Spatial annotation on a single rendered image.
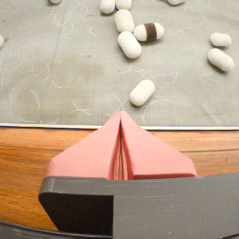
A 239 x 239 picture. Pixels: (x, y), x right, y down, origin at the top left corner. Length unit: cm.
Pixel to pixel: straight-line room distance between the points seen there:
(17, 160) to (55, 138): 5
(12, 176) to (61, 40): 18
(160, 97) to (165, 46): 7
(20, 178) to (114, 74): 15
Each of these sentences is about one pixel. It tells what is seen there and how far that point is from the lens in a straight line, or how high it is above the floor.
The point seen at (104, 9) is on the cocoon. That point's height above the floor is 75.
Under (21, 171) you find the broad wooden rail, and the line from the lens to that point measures 20.
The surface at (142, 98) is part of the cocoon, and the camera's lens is 20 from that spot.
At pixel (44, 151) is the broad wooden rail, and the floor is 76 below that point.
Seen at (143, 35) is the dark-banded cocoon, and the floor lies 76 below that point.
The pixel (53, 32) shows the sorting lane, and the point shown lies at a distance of 28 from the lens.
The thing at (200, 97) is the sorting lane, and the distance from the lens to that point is 24.
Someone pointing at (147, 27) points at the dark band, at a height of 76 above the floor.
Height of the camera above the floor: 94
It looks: 76 degrees down
